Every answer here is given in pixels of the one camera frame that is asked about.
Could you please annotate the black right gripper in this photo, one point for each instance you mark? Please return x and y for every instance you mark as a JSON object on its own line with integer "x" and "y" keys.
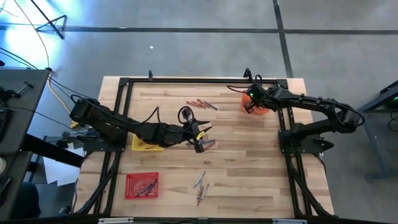
{"x": 258, "y": 96}

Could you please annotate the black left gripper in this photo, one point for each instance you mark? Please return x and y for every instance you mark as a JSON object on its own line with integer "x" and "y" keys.
{"x": 191, "y": 132}

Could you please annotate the brown crayon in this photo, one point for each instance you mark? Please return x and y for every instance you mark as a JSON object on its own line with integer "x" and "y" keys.
{"x": 200, "y": 196}

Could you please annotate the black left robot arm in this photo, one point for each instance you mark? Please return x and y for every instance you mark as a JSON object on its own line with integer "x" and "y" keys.
{"x": 124, "y": 126}

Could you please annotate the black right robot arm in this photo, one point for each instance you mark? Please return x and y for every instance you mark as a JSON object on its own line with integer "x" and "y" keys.
{"x": 311, "y": 104}

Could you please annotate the orange plastic basket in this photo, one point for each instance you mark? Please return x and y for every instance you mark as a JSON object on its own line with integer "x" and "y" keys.
{"x": 261, "y": 111}

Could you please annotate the black table clamp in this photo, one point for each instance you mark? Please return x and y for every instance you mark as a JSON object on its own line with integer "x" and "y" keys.
{"x": 247, "y": 74}
{"x": 150, "y": 74}

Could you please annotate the grey crayon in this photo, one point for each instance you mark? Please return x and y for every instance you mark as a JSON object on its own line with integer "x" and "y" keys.
{"x": 205, "y": 191}
{"x": 199, "y": 180}

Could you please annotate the yellow plastic basket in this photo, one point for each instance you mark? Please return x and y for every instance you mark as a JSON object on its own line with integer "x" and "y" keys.
{"x": 136, "y": 147}

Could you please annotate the red plastic basket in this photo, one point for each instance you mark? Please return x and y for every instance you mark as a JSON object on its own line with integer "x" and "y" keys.
{"x": 130, "y": 177}

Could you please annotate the silver aluminium extrusion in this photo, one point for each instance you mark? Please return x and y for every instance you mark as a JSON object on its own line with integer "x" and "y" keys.
{"x": 115, "y": 220}
{"x": 289, "y": 221}

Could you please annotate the black device green light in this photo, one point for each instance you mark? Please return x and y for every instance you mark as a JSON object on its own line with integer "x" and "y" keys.
{"x": 394, "y": 102}

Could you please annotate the white paper sheet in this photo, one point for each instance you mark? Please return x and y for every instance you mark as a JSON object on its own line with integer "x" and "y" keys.
{"x": 54, "y": 174}

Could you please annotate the black tripod stand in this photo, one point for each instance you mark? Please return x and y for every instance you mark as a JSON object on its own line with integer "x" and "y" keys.
{"x": 61, "y": 35}

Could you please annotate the dark grey side table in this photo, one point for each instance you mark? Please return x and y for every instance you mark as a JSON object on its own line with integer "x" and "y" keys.
{"x": 25, "y": 109}

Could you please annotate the person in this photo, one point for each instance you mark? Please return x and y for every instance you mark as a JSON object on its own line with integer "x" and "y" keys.
{"x": 26, "y": 202}

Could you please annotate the white tape roll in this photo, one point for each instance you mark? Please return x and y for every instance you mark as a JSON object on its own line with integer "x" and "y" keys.
{"x": 2, "y": 165}

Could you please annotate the black aluminium table frame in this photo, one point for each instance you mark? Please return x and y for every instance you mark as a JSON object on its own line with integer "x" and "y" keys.
{"x": 202, "y": 80}

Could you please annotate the grey desk frame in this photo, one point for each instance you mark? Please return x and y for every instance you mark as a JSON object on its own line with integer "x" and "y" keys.
{"x": 370, "y": 133}

